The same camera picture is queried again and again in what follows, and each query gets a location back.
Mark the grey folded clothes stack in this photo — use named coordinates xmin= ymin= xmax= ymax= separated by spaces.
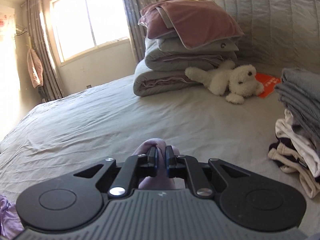
xmin=275 ymin=68 xmax=319 ymax=153

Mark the orange booklet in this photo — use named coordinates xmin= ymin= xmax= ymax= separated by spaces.
xmin=255 ymin=73 xmax=281 ymax=99

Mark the grey quilted headboard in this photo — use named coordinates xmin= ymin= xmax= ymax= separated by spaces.
xmin=210 ymin=0 xmax=319 ymax=76

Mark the mauve velvet pillow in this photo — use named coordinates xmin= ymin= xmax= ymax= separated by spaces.
xmin=138 ymin=0 xmax=244 ymax=49

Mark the grey folded duvet upper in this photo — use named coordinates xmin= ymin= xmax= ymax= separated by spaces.
xmin=144 ymin=37 xmax=239 ymax=71

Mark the grey folded duvet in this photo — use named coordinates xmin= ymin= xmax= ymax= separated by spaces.
xmin=144 ymin=37 xmax=239 ymax=71
xmin=133 ymin=60 xmax=200 ymax=97

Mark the lilac purple garment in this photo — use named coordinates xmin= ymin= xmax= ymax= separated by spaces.
xmin=0 ymin=138 xmax=181 ymax=239

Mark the left grey curtain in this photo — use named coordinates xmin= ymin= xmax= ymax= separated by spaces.
xmin=26 ymin=0 xmax=65 ymax=102

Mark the white and cream clothes pile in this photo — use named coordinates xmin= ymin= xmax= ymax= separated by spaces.
xmin=267 ymin=109 xmax=319 ymax=199

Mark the grey folded duvet lower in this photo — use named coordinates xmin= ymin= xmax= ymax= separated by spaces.
xmin=133 ymin=60 xmax=200 ymax=97

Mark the grey bed sheet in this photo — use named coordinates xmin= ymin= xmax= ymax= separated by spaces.
xmin=0 ymin=63 xmax=320 ymax=230

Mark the bright window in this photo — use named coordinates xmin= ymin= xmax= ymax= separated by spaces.
xmin=50 ymin=0 xmax=130 ymax=62

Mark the pink hanging garment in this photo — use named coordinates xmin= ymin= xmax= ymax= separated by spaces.
xmin=27 ymin=48 xmax=43 ymax=88

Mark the white plush dog toy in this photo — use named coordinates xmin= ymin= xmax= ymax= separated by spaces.
xmin=185 ymin=60 xmax=264 ymax=105

